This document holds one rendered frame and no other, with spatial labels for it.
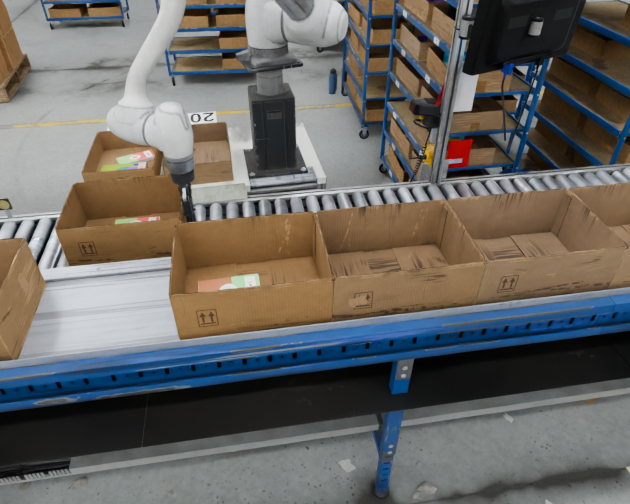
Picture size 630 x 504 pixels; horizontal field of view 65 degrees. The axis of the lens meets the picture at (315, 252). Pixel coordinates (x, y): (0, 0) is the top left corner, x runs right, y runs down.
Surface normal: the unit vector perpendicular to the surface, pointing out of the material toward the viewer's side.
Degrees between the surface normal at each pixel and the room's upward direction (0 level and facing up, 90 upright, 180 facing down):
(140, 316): 0
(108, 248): 91
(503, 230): 89
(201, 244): 90
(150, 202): 89
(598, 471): 0
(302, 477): 0
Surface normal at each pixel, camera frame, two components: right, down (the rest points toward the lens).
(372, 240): 0.16, 0.61
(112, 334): 0.00, -0.78
